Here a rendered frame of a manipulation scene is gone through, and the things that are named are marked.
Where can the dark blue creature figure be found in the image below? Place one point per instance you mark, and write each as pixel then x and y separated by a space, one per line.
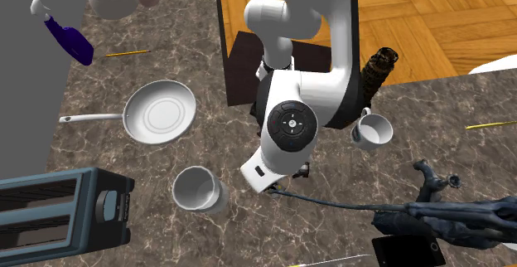
pixel 456 213

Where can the yellow pencil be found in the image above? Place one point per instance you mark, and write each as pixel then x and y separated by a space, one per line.
pixel 127 53
pixel 490 125

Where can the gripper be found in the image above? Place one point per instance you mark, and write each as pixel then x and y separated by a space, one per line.
pixel 303 171

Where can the white rounded object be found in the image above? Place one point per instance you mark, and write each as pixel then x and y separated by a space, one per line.
pixel 499 65

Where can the white frying pan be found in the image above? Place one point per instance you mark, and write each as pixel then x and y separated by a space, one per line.
pixel 161 112

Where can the blue toaster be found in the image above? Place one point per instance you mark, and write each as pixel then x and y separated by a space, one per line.
pixel 87 217

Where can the black phone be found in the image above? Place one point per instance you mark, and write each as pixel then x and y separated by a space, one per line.
pixel 408 252

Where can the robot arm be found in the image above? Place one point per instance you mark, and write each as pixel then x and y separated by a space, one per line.
pixel 319 84

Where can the dark brown rough cylinder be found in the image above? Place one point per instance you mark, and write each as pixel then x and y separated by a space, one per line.
pixel 375 72

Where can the blue spray bottle white top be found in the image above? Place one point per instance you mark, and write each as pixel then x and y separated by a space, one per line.
pixel 72 42

